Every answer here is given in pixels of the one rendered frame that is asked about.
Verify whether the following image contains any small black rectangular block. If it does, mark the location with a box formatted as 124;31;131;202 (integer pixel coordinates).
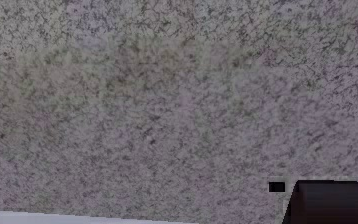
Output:
268;181;286;193

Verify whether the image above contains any dark brown cabinet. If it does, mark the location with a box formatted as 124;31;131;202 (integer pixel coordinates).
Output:
281;179;358;224

